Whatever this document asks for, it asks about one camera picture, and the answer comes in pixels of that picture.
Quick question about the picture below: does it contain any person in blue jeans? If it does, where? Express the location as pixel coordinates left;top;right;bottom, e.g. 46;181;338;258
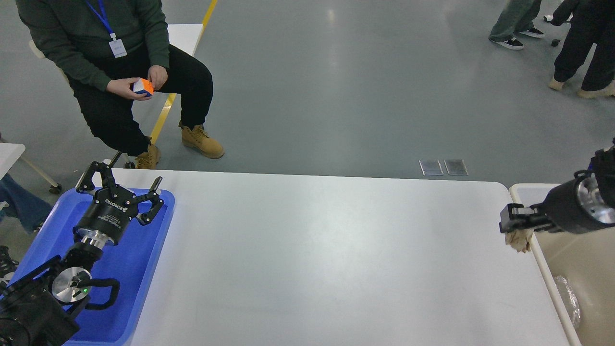
0;173;52;234

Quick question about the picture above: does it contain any colourful puzzle cube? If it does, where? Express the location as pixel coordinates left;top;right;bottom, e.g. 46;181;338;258
131;78;154;97

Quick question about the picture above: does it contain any person in black trousers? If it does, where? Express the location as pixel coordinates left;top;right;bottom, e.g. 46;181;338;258
548;0;615;99

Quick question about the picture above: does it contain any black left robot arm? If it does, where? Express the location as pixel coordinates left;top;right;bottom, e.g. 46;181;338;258
1;162;175;346

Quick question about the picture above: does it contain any brown paper ball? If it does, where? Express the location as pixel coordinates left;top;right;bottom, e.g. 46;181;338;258
505;229;534;253

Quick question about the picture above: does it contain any white side table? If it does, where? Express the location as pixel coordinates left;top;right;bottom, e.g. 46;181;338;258
0;139;63;195

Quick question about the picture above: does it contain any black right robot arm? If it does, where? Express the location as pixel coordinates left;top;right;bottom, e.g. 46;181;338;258
499;147;615;235

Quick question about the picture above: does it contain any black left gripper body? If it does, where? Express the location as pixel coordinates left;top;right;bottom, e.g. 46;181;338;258
73;186;138;246

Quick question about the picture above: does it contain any right metal floor plate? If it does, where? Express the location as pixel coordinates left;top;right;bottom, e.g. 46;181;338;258
444;159;469;176

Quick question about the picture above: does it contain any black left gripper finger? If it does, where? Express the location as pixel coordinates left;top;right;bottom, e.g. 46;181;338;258
76;162;116;195
135;176;164;226

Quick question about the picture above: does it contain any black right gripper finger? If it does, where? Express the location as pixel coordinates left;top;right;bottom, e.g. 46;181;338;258
499;203;553;234

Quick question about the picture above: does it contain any white board on floor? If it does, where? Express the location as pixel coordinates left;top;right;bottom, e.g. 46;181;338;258
168;24;204;57

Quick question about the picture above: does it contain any blue plastic tray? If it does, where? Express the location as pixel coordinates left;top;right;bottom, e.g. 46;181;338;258
12;190;175;346

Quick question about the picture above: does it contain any beige plastic bin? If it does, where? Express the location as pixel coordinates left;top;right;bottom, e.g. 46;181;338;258
508;183;615;346

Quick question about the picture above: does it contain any crumpled clear plastic wrap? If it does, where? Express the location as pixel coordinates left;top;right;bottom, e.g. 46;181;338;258
553;275;582;329

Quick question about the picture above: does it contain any metal floor plate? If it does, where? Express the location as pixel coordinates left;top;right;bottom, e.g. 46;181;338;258
444;159;469;176
419;160;444;176

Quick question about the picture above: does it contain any left metal floor plate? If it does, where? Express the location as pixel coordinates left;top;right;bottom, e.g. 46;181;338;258
419;160;444;176

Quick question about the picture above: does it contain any person in grey trousers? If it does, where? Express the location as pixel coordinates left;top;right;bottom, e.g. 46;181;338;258
488;0;545;50

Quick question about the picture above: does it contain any person in green sweater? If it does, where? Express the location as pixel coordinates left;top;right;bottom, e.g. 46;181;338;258
16;0;224;169

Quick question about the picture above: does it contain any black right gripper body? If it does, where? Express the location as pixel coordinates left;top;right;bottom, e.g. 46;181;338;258
537;172;615;234

